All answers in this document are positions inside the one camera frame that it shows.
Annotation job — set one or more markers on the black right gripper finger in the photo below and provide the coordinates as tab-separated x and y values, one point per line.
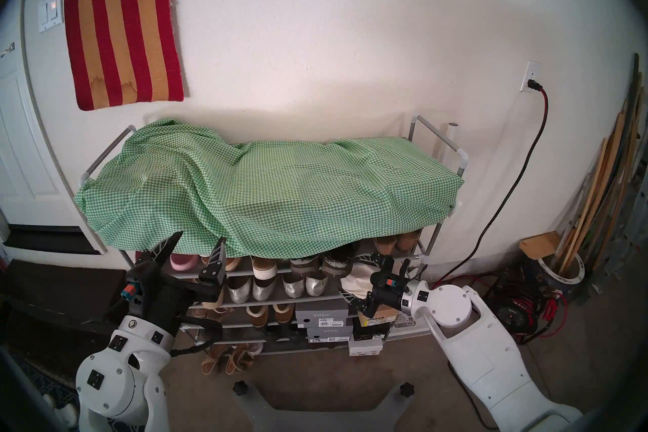
357	303
375	265

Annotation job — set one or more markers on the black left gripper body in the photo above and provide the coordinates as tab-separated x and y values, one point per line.
162	299

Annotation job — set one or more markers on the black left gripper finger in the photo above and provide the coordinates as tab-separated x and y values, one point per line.
162	251
215	266

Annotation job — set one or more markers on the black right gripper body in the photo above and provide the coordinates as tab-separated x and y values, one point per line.
387	294

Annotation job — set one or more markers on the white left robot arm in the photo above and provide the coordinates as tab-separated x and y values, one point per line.
116	375

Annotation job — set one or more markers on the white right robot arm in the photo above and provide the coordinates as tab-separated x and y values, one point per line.
481	350

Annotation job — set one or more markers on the grey metal shoe rack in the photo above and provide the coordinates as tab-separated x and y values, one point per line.
365	250

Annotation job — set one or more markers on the tan cork wedge shoe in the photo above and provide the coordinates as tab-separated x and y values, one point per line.
407	239
385	244

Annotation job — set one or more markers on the pink shoe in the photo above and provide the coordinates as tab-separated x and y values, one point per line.
183	261

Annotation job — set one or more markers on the silver flat shoe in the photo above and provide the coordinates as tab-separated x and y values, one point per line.
263	288
293	286
316	284
239	289

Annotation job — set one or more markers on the white sole platform shoe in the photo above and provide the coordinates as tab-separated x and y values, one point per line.
264	269

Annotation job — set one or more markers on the mustard suede shoe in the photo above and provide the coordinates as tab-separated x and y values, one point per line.
283	313
257	315

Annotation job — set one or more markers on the small white shoe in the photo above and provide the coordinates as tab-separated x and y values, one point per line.
255	348

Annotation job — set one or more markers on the small tan woven espadrille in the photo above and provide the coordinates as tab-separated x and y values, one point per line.
233	264

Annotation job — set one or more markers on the brown cardboard shoebox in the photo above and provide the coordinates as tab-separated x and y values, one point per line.
390	313

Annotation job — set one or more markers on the black shoebox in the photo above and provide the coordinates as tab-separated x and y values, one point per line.
372	332

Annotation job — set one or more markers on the grey Vionic shoebox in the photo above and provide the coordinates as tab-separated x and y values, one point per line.
329	334
321	312

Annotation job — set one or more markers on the white shoebox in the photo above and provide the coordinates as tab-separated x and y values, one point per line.
364	346

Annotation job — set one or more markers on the black boot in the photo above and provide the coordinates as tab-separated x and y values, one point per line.
283	333

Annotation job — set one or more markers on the black star knob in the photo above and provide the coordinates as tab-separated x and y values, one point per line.
406	389
240	388

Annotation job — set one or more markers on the dark brown step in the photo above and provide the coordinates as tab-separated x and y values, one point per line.
61	289

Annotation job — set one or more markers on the green gingham cloth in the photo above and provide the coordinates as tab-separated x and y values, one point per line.
278	183

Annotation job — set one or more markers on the dark patterned rug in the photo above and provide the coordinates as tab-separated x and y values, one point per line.
50	375

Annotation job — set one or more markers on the white plastic pipe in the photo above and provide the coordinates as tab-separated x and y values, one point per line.
451	137

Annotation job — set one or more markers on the white slipper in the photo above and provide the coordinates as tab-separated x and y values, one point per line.
68	416
49	400

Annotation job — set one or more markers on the brown cardboard piece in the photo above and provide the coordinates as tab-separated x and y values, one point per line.
539	244

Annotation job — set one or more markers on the white panel door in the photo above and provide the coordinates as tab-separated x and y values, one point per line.
20	157

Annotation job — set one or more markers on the patterned pot with white rim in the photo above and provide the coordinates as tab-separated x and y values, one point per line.
569	279

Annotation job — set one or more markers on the tan wooden slat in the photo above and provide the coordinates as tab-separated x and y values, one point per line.
613	157
595	173

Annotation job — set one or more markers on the grey metal ladder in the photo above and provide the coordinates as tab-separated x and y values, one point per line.
630	228

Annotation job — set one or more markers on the metal door latch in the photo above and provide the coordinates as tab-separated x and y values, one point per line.
6	50

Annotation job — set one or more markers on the wooden sticks bundle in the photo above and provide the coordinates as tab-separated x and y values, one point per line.
633	97

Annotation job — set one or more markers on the grey robot base frame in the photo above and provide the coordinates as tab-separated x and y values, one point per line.
324	416

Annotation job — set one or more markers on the red tan striped wall hanging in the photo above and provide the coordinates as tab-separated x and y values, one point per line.
121	31

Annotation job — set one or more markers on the white wall outlet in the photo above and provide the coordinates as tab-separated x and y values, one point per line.
531	71

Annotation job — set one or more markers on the white light switch plate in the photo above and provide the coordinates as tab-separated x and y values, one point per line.
50	11

